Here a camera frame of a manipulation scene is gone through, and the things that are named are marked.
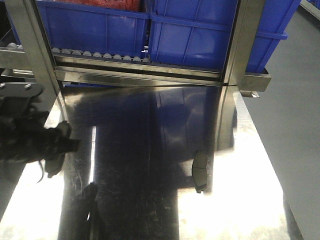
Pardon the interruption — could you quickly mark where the grey brake pad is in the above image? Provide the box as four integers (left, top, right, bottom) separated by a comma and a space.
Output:
191, 151, 208, 194
44, 120, 72, 179

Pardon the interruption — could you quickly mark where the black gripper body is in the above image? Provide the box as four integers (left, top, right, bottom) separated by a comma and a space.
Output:
0, 82, 63, 163

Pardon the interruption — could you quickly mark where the blue plastic bin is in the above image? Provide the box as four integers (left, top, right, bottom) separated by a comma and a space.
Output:
148, 0, 300, 73
7, 0, 151, 58

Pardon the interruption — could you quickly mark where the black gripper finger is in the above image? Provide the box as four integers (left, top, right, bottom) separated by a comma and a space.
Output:
60, 138, 81, 153

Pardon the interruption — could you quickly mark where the right blue plastic bin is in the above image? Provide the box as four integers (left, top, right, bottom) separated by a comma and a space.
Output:
148, 0, 300, 73

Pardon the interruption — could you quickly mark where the left blue plastic bin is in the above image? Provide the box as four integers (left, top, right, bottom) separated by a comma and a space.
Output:
7, 0, 151, 58

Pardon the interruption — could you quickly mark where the stainless steel roller rack frame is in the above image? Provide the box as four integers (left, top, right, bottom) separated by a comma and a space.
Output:
0, 0, 272, 99

